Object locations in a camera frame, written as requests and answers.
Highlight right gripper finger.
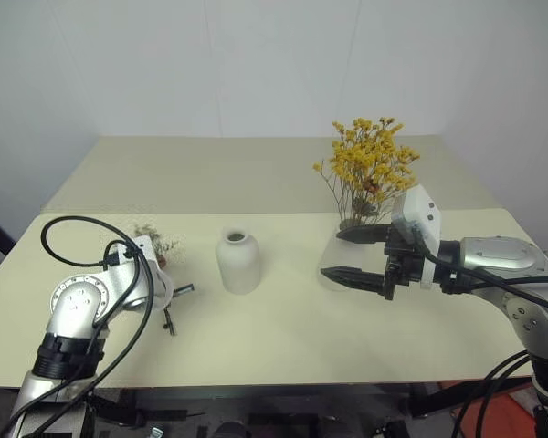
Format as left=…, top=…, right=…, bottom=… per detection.
left=336, top=224, right=392, bottom=245
left=321, top=265, right=387, bottom=295

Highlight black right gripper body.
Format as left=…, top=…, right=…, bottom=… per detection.
left=382, top=225, right=429, bottom=302

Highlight pale dried flower bouquet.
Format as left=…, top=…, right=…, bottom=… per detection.
left=131, top=222, right=187, bottom=338

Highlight yellow dried flower bouquet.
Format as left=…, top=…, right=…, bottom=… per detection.
left=312, top=116, right=421, bottom=229

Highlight white ceramic vase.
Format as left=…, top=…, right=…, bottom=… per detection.
left=215, top=229, right=261, bottom=296
left=319, top=222, right=394, bottom=293

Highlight orange red object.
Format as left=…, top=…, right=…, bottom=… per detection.
left=454, top=390, right=543, bottom=438

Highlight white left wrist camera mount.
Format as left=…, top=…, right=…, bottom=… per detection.
left=133, top=235, right=175, bottom=314

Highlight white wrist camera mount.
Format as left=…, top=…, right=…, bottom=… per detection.
left=133, top=235, right=175, bottom=314
left=391, top=184, right=441, bottom=291

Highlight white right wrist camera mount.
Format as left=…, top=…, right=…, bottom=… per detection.
left=391, top=184, right=441, bottom=291

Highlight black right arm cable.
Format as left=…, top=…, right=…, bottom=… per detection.
left=410, top=241, right=548, bottom=316

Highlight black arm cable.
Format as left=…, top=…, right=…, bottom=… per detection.
left=2, top=214, right=157, bottom=438
left=410, top=241, right=548, bottom=316

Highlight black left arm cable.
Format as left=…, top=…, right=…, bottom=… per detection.
left=2, top=214, right=157, bottom=438

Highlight black table frame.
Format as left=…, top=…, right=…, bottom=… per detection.
left=86, top=382, right=444, bottom=438

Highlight black cable bundle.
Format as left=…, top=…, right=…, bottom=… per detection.
left=450, top=349, right=533, bottom=438

